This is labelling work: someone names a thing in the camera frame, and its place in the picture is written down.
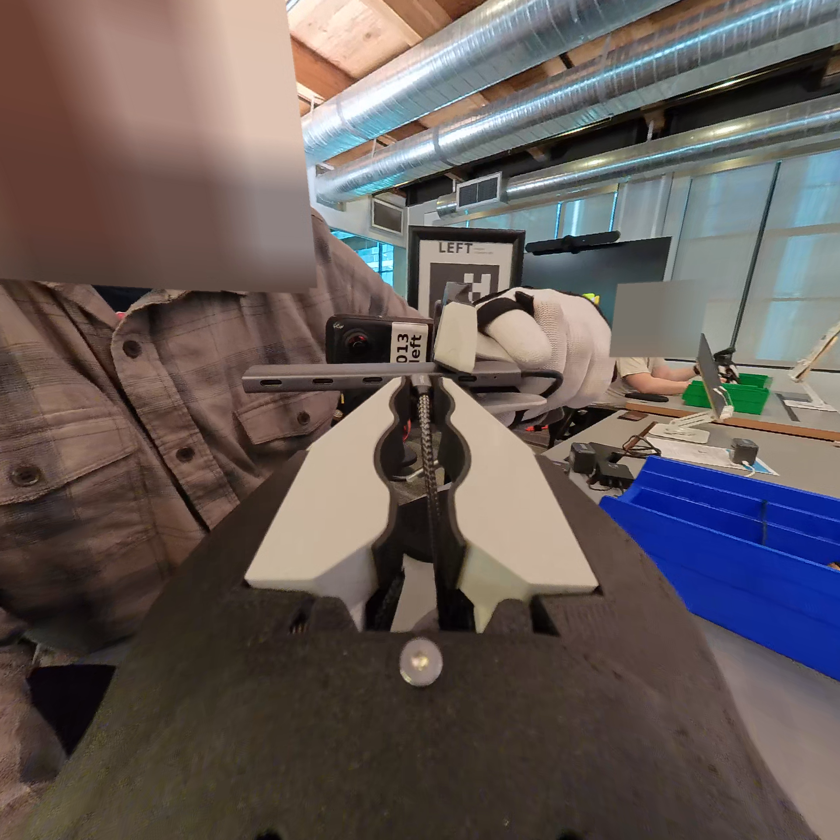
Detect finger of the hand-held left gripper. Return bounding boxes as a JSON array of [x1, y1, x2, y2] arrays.
[[434, 300, 481, 375]]

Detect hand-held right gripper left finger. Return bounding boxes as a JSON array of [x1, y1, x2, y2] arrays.
[[246, 381, 405, 628]]

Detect small black device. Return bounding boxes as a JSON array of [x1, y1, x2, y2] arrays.
[[569, 440, 637, 494]]

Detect grey braided cable silver plug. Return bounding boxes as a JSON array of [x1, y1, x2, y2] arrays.
[[411, 374, 447, 618]]

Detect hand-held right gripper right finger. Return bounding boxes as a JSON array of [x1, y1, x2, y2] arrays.
[[434, 384, 599, 628]]

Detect person's left hand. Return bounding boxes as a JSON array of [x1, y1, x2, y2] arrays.
[[466, 287, 615, 427]]

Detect white paper sheet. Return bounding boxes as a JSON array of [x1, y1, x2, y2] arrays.
[[644, 434, 778, 476]]

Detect silver ceiling duct pipes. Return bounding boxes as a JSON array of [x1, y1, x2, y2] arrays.
[[300, 0, 840, 211]]

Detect green box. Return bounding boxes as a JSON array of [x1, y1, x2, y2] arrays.
[[683, 373, 773, 414]]

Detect black framed marker sign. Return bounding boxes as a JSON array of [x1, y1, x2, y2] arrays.
[[407, 226, 526, 316]]

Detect black monitor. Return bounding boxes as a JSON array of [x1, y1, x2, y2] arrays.
[[523, 231, 673, 329]]

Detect grey usb hub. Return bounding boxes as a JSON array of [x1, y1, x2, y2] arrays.
[[243, 361, 565, 427]]

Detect blue plastic bin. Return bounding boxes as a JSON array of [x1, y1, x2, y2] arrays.
[[600, 453, 840, 681]]

